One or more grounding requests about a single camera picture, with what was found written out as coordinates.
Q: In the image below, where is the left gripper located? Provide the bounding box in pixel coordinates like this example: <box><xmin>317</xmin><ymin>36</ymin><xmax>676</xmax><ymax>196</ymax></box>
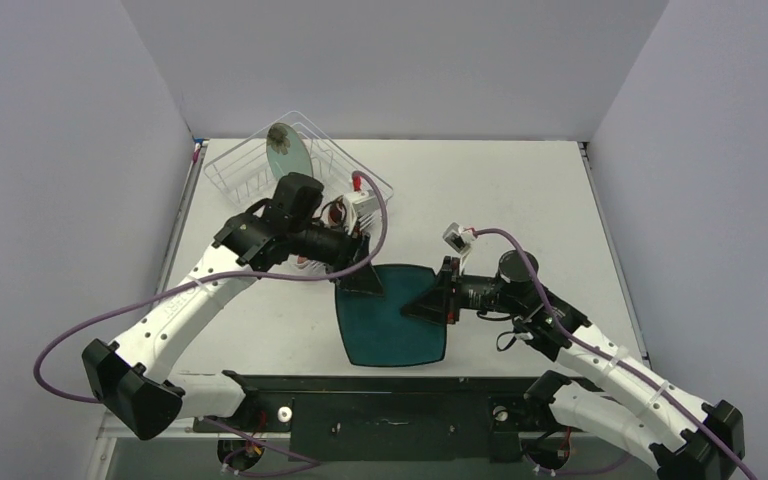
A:
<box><xmin>290</xmin><ymin>217</ymin><xmax>384</xmax><ymax>294</ymax></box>

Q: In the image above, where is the dark teal square plate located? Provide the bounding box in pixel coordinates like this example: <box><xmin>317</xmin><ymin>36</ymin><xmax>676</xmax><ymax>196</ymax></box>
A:
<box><xmin>335</xmin><ymin>264</ymin><xmax>447</xmax><ymax>368</ymax></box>

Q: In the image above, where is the light green floral plate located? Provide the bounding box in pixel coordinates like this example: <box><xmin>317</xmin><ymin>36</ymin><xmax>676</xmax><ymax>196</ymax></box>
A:
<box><xmin>266</xmin><ymin>122</ymin><xmax>313</xmax><ymax>180</ymax></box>

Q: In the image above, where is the black patterned bowl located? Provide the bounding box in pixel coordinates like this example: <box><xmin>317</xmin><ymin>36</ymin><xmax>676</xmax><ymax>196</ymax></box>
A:
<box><xmin>327</xmin><ymin>202</ymin><xmax>346</xmax><ymax>225</ymax></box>

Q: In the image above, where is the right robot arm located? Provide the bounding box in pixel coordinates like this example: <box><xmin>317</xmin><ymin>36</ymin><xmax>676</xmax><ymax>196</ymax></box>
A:
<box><xmin>401</xmin><ymin>250</ymin><xmax>745</xmax><ymax>479</ymax></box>

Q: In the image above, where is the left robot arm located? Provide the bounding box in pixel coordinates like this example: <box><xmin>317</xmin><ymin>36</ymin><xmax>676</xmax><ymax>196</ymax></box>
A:
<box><xmin>82</xmin><ymin>171</ymin><xmax>388</xmax><ymax>440</ymax></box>

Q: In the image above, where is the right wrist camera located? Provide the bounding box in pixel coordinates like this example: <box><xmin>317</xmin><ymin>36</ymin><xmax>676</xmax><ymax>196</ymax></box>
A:
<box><xmin>442</xmin><ymin>222</ymin><xmax>476</xmax><ymax>257</ymax></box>

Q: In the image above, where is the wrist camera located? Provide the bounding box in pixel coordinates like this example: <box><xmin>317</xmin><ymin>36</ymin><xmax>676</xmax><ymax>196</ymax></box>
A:
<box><xmin>442</xmin><ymin>222</ymin><xmax>476</xmax><ymax>257</ymax></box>
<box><xmin>338</xmin><ymin>175</ymin><xmax>382</xmax><ymax>233</ymax></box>

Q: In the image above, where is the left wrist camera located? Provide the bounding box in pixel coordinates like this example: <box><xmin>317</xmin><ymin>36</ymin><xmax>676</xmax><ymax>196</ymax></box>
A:
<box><xmin>338</xmin><ymin>175</ymin><xmax>382</xmax><ymax>233</ymax></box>

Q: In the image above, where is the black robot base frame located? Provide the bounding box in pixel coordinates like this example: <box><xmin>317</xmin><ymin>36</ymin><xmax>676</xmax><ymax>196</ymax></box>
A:
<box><xmin>193</xmin><ymin>374</ymin><xmax>569</xmax><ymax>473</ymax></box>

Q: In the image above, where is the white wire dish rack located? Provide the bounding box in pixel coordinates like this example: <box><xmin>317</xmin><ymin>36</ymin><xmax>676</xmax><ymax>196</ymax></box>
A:
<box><xmin>204</xmin><ymin>111</ymin><xmax>393</xmax><ymax>218</ymax></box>

